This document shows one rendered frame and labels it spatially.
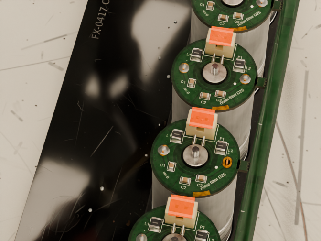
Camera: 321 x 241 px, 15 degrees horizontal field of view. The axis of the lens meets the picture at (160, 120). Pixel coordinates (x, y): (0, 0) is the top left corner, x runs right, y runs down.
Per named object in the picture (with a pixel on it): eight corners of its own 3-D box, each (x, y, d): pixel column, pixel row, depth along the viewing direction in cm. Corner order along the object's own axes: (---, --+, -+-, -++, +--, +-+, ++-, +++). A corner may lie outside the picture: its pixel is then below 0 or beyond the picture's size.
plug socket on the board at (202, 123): (183, 143, 34) (184, 131, 34) (189, 117, 35) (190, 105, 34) (211, 148, 34) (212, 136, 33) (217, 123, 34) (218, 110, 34)
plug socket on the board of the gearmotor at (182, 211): (162, 232, 33) (162, 221, 32) (169, 204, 33) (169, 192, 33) (191, 237, 33) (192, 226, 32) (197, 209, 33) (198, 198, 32)
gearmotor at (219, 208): (144, 261, 38) (142, 184, 33) (161, 192, 39) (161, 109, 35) (222, 277, 37) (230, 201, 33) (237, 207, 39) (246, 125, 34)
